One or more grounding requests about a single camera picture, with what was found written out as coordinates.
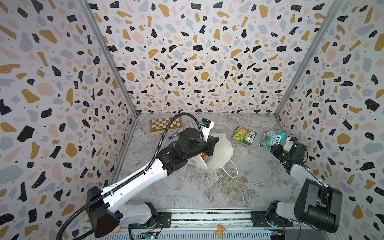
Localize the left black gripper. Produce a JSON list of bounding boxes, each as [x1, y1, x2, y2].
[[184, 135, 221, 163]]

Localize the white paper bag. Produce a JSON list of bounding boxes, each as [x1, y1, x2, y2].
[[188, 133, 239, 179]]

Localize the green teal snack packet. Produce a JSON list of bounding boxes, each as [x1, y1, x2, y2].
[[259, 130, 287, 150]]

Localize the yellow green snack packet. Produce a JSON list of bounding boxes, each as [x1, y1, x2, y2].
[[232, 127, 257, 146]]

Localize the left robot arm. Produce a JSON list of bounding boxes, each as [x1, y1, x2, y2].
[[86, 128, 220, 238]]

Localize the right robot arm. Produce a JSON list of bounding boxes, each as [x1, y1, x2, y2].
[[265, 139, 343, 234]]

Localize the orange snack packet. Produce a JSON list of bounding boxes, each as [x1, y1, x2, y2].
[[201, 154, 209, 161]]

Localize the blue marker pen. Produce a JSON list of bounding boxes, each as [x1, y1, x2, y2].
[[168, 129, 183, 140]]

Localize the wooden chessboard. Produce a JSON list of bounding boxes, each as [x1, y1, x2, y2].
[[149, 117, 183, 135]]

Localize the right circuit board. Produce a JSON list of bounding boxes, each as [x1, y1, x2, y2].
[[269, 230, 286, 240]]

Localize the circuit board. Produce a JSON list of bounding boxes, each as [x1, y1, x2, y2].
[[269, 230, 286, 240], [139, 232, 159, 240]]

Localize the orange clips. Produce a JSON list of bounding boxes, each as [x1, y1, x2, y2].
[[215, 224, 227, 239]]

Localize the left circuit board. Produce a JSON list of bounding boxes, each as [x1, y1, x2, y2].
[[139, 232, 159, 240]]

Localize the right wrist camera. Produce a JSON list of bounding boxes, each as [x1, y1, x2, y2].
[[284, 137, 299, 153]]

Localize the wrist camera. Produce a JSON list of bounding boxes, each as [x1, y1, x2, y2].
[[284, 137, 299, 153], [201, 118, 215, 142]]

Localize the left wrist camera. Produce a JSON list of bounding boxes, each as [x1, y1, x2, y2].
[[201, 118, 215, 142]]

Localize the black corrugated cable conduit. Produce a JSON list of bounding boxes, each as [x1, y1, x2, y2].
[[55, 112, 202, 240]]

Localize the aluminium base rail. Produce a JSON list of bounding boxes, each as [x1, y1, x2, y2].
[[103, 209, 342, 240]]

